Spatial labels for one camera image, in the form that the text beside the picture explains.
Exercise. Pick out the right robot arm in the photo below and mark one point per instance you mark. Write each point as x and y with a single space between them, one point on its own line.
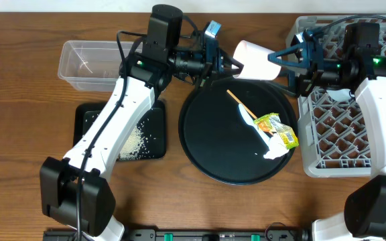
362 70

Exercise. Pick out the clear plastic bin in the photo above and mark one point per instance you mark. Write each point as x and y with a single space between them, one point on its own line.
90 65

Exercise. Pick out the grey dishwasher rack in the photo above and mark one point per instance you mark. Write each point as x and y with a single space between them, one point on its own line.
332 135

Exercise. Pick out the wooden chopstick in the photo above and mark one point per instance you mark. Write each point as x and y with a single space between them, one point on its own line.
249 111

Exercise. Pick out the round black serving tray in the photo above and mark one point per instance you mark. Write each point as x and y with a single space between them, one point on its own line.
220 143

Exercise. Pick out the light blue bowl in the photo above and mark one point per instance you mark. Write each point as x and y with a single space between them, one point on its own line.
342 95

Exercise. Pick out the white napkin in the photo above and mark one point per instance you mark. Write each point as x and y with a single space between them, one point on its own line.
276 147

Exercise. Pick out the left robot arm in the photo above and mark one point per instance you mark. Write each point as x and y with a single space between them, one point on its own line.
75 190

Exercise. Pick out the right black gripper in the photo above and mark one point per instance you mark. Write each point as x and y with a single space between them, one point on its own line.
311 62

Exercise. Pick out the yellow snack wrapper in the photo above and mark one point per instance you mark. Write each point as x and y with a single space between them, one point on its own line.
271 123

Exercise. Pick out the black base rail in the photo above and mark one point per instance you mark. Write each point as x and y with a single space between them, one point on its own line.
278 234

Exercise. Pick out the pink cup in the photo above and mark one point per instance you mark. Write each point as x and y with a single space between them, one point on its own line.
256 65

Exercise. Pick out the white plastic spoon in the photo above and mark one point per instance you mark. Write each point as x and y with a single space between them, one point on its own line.
249 121

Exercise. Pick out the rice grains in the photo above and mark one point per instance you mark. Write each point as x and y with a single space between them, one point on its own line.
143 142

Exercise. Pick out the black rectangular tray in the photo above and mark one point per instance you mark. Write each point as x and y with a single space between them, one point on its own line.
87 113

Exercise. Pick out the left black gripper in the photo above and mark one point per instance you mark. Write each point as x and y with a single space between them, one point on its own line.
216 63

